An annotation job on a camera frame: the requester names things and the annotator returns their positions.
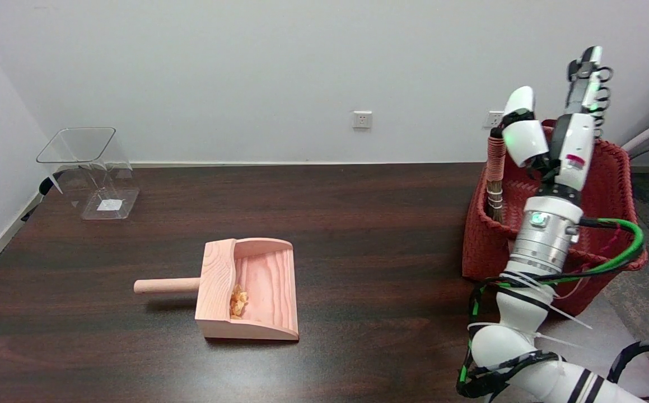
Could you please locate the brown woven storage basket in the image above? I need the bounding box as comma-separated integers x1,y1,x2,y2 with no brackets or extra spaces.
462,119,648,317

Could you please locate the wooden dustpan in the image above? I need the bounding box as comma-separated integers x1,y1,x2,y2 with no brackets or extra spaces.
134,238,300,341

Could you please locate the yellow crumbs pile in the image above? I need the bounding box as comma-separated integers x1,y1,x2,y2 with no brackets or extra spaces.
230,284,249,320

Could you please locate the clear plastic container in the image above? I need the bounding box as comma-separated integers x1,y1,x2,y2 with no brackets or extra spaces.
36,127,141,221

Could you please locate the small brown straw broom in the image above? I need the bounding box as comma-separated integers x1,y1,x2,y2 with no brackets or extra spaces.
485,127,507,223

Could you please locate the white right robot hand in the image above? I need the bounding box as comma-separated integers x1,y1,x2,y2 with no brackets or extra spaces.
501,46,614,200

